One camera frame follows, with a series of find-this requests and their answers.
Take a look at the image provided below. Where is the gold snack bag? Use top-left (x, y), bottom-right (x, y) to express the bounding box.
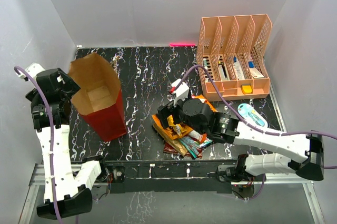
top-left (153, 123), bottom-right (188, 156)

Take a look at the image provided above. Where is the orange Fox's fruits bag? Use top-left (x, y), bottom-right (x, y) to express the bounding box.
top-left (192, 95), bottom-right (217, 112)

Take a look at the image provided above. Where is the red Doritos bag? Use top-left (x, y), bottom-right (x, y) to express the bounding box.
top-left (163, 142), bottom-right (203, 158)

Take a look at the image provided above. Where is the red paper bag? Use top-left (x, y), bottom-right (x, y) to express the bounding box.
top-left (68, 53), bottom-right (127, 142)

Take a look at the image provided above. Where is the teal Fox's candy bag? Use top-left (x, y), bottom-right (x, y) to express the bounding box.
top-left (179, 136), bottom-right (213, 158)

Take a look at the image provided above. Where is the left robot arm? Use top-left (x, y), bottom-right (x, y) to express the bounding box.
top-left (21, 63), bottom-right (109, 221)

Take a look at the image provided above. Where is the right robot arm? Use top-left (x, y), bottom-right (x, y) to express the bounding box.
top-left (157, 98), bottom-right (324, 181)

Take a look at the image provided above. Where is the small yellow snack packet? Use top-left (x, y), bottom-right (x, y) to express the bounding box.
top-left (167, 115), bottom-right (183, 137)

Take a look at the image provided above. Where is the white blue oval package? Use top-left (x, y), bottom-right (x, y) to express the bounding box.
top-left (237, 103), bottom-right (268, 128)

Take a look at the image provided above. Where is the pink tape strip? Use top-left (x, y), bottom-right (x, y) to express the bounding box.
top-left (170, 43), bottom-right (195, 47)

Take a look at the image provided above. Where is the yellow item in organizer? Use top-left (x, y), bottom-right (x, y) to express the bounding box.
top-left (241, 84), bottom-right (253, 94)

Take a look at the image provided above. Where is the pink desk organizer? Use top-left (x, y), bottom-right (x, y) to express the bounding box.
top-left (196, 14), bottom-right (272, 101)

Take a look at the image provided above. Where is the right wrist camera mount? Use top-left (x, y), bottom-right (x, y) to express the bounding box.
top-left (170, 78), bottom-right (190, 107)

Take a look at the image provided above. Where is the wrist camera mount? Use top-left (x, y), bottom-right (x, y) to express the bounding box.
top-left (16, 63), bottom-right (45, 82)
top-left (170, 78), bottom-right (190, 107)

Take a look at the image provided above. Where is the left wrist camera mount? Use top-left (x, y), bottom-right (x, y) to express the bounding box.
top-left (16, 63), bottom-right (45, 82)

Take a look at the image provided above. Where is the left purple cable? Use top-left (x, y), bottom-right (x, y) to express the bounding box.
top-left (13, 65), bottom-right (80, 224)

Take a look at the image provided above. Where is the purple cable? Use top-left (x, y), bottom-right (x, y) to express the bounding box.
top-left (173, 65), bottom-right (337, 201)
top-left (13, 65), bottom-right (80, 224)

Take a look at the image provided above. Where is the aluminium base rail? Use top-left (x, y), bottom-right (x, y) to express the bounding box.
top-left (28, 160), bottom-right (325, 223)

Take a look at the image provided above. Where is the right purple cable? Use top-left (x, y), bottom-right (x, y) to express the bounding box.
top-left (173, 65), bottom-right (337, 201)

